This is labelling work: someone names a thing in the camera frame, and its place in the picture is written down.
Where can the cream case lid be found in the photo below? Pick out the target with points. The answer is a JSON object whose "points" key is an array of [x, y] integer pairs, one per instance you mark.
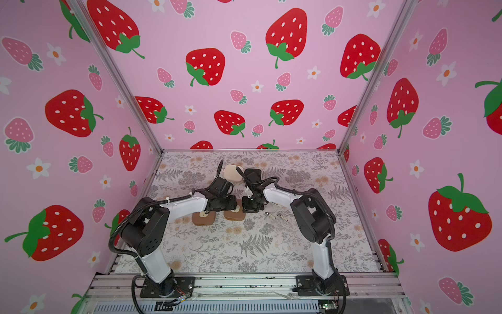
{"points": [[233, 173]]}

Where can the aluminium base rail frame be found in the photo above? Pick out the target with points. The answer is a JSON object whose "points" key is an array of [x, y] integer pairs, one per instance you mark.
{"points": [[249, 293]]}

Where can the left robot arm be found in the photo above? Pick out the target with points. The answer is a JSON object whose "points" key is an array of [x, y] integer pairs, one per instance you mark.
{"points": [[140, 234]]}

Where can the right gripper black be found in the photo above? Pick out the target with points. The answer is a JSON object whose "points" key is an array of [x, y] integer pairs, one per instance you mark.
{"points": [[251, 177]]}

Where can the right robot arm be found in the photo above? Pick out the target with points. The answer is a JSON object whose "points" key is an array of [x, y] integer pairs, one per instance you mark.
{"points": [[316, 223]]}

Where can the black tray cream case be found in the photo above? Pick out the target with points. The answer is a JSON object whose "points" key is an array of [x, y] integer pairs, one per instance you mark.
{"points": [[253, 174]]}

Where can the tan brown case lid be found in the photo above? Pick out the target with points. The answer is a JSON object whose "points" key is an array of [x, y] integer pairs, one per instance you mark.
{"points": [[203, 219]]}

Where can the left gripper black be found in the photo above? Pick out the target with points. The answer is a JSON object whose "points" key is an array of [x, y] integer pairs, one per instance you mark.
{"points": [[233, 205]]}

